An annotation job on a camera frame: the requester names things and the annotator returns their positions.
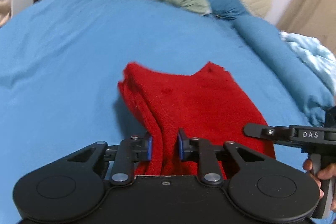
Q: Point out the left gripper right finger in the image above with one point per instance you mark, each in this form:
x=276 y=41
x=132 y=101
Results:
x=227 y=166

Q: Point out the light blue blanket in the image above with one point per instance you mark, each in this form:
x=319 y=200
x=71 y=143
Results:
x=314 y=55

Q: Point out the dark blue pillow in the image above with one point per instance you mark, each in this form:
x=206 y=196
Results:
x=228 y=9

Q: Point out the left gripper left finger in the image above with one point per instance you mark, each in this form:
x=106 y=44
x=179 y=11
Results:
x=71 y=187

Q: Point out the blue bed sheet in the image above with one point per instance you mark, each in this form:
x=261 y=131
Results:
x=62 y=60

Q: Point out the person right hand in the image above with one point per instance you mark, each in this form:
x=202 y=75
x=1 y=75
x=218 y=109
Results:
x=324 y=174

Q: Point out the beige curtain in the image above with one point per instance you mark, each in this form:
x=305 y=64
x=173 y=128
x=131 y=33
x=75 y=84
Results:
x=314 y=18

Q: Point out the blue rolled duvet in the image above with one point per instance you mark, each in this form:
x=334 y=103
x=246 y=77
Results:
x=310 y=94

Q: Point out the red knit sweater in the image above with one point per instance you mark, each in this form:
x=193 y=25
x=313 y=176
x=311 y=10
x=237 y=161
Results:
x=208 y=104

